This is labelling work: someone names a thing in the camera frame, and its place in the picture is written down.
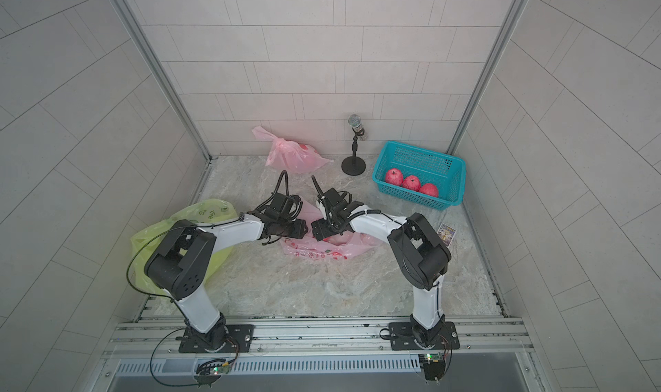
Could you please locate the circuit board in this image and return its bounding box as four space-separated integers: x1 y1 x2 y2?
418 353 448 383
194 359 234 388

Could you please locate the yellow-green plastic bag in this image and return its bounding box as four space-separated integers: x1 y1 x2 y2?
128 199 239 296

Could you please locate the red apple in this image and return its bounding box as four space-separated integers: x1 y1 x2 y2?
402 175 422 192
384 168 404 187
419 183 439 198

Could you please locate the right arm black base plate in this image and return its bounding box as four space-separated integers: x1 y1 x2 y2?
382 320 461 351

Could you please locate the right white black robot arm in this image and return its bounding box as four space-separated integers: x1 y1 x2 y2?
312 178 452 348

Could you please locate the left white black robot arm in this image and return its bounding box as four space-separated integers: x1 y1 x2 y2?
143 170 308 352

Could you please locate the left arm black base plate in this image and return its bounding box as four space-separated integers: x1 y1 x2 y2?
177 324 255 353

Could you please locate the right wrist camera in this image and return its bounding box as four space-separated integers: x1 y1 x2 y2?
315 200 327 220

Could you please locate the right circuit board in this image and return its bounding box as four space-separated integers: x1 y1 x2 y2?
418 353 448 383

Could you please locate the teal plastic basket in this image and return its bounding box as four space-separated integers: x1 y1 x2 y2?
372 141 466 211

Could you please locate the small printed card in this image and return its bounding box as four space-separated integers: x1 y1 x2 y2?
437 223 456 247

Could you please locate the left circuit board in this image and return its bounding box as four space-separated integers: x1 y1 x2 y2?
194 359 234 388

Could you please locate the pink strawberry print plastic bag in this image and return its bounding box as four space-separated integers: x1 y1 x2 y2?
279 201 382 259

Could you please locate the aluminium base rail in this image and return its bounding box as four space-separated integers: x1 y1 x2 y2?
102 316 534 359

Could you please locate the plain pink plastic bag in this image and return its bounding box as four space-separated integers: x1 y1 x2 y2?
252 126 332 174

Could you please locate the microphone on black stand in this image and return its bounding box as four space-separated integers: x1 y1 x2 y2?
342 114 366 176

